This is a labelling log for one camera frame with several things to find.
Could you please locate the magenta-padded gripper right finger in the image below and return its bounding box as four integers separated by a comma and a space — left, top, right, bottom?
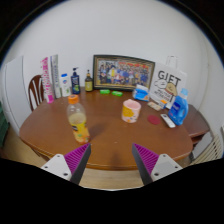
131, 143, 184, 186

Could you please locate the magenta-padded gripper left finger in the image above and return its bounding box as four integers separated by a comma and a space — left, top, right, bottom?
40, 143, 92, 186

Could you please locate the orange-capped juice bottle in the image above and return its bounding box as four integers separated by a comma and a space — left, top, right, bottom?
66, 94, 91, 145

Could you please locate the white radiator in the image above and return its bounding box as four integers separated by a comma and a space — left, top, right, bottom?
191, 133, 224, 166

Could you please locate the white remote control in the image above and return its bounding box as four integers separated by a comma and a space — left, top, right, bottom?
160, 113, 177, 129

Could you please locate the flat round red coaster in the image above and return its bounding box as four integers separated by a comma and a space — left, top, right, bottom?
147, 114, 162, 126

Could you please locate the brown wooden side table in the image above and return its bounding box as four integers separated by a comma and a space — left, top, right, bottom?
183, 104, 211, 148

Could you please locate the blue detergent bottle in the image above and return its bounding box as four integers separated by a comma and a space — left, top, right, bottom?
167, 87, 190, 127

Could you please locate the clear snack packet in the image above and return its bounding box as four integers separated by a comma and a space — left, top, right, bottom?
146, 101, 163, 112

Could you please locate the colourful puzzle cube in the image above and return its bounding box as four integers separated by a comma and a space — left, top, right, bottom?
161, 99, 171, 110

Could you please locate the pink and yellow mug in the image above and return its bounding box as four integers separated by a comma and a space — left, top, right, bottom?
121, 98, 142, 124

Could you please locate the brown wooden chair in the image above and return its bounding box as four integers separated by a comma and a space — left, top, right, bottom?
27, 74, 46, 112

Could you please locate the blue tissue pack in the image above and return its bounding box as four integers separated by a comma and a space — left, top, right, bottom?
131, 84, 151, 102

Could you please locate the white lotion bottle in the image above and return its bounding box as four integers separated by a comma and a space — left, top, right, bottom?
60, 73, 72, 98

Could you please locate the white paper gift bag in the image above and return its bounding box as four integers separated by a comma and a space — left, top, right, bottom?
148, 55, 188, 108

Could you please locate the white door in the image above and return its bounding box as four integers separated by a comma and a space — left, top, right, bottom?
2, 55, 32, 134

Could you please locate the dark blue pump bottle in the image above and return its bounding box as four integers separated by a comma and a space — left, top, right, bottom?
70, 67, 81, 95

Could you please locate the pink tall box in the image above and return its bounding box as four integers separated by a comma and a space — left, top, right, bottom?
40, 56, 55, 105

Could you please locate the brown glass bottle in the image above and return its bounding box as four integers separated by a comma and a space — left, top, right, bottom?
84, 69, 94, 93

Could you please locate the green and white tall box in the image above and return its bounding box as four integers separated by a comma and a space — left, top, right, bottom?
49, 54, 63, 99

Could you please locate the framed group photo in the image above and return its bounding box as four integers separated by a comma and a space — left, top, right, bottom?
92, 54, 156, 92

